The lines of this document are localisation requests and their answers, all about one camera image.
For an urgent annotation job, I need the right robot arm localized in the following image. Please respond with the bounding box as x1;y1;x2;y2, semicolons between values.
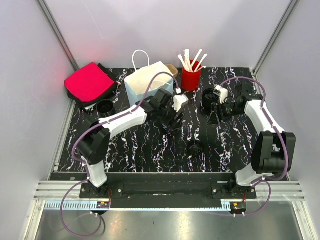
202;84;296;199

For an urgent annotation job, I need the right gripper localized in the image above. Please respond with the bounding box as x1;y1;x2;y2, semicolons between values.
206;99;243;126

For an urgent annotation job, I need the red and black cloth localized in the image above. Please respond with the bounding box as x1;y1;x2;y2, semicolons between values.
64;62;118;109

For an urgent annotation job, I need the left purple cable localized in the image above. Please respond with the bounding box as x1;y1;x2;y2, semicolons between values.
59;71;181;237

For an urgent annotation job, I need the red straw cup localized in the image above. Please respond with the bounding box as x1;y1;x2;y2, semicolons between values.
181;65;202;91

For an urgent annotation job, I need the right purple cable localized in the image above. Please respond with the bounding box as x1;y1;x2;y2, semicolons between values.
217;76;291;217

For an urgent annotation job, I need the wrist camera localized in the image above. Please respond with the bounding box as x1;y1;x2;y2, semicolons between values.
214;85;228;104
172;88;189;113

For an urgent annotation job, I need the brown pulp cup carrier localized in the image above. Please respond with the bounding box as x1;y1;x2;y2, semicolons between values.
165;64;179;78

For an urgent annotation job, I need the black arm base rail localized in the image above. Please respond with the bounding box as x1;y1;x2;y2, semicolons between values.
79;172;257;210

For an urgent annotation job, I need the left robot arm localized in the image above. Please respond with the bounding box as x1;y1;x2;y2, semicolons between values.
72;89;189;198

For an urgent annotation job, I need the light blue paper bag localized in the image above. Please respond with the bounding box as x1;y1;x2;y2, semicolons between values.
124;49;174;107

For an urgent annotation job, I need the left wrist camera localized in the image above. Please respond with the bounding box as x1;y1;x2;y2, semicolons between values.
172;88;189;113

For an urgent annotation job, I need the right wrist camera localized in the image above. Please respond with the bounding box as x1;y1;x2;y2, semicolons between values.
214;85;228;104

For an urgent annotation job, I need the white wrapped straw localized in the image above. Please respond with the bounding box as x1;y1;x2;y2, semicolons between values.
183;48;193;73
191;48;204;68
194;53;208;72

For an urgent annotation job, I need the stack of black lids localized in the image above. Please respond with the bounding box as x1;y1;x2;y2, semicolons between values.
201;88;219;112

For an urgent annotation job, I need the purple cable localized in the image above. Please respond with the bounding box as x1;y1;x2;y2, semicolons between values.
59;71;181;237
217;76;291;217

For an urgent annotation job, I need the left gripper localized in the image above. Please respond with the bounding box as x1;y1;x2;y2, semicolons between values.
158;99;185;131

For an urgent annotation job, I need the black coffee cup lid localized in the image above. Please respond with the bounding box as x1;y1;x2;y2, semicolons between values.
187;140;205;156

